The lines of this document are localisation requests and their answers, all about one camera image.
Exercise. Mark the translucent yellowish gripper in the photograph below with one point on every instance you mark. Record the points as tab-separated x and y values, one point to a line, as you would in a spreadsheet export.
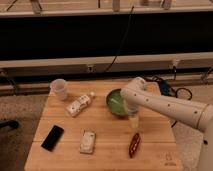
134	121

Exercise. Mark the green ceramic bowl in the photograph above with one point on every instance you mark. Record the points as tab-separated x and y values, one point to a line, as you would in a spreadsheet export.
115	104

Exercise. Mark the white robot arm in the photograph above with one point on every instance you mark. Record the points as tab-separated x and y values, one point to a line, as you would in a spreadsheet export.
194	114

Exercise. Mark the red snack bar wrapper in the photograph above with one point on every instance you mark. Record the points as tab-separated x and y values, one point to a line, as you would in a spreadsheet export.
134	144

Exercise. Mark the white wrapped packet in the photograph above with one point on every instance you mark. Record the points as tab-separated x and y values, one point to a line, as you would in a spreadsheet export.
87	143

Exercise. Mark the small white labelled bottle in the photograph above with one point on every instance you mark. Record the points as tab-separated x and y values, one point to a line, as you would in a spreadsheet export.
80	104

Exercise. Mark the clear plastic cup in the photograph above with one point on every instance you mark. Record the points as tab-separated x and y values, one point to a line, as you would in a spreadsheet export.
59	87

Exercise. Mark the black smartphone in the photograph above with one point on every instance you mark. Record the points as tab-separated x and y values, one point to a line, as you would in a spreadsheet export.
52	138

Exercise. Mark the black chair base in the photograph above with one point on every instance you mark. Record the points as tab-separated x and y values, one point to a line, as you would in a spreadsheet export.
9	123

